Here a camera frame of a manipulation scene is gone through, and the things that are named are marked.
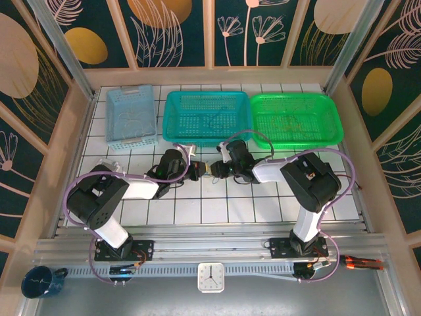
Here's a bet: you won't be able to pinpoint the clear white plastic bracket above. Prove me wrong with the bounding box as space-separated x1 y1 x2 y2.
97 157 122 172

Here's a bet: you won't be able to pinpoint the white square clock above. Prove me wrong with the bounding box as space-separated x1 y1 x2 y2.
197 262 226 293

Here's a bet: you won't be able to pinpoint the thin black cable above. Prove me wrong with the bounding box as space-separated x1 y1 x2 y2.
282 105 320 136

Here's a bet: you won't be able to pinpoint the teal plastic basket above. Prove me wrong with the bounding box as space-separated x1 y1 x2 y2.
162 90 253 147

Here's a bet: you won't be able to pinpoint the dark blue mug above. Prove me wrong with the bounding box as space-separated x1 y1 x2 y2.
21 265 69 300

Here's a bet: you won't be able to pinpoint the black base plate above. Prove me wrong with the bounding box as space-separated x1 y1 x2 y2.
94 239 155 263
268 236 330 260

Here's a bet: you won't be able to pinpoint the aluminium frame post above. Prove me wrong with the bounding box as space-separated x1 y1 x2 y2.
323 0 386 97
28 0 99 100

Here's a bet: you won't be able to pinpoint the grey slotted cable duct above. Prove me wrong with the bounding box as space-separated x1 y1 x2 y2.
64 264 297 277

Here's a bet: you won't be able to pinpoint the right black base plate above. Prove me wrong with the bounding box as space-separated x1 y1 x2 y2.
268 236 330 260

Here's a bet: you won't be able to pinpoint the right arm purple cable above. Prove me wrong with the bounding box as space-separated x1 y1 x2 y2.
223 130 358 284

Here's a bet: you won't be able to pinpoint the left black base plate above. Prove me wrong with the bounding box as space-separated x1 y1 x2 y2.
94 239 155 263

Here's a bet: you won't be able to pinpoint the light blue plastic basket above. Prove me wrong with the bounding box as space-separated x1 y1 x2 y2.
105 84 158 151

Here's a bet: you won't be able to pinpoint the aluminium mounting rail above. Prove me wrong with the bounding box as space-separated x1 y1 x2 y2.
32 223 392 266

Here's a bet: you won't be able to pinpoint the green plastic basket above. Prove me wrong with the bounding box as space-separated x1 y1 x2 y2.
249 93 345 150

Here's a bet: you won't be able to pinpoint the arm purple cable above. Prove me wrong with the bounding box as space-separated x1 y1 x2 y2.
223 130 358 284
62 143 191 286

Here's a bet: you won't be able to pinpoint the orange black pliers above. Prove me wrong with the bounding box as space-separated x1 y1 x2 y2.
340 255 384 271

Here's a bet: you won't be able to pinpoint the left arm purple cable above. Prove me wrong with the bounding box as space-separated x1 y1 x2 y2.
62 143 191 286

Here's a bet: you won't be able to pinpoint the thin red wire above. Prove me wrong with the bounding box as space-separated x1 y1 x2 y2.
338 174 364 192

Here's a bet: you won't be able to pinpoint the grey flat cable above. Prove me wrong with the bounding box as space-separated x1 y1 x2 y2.
253 271 297 282

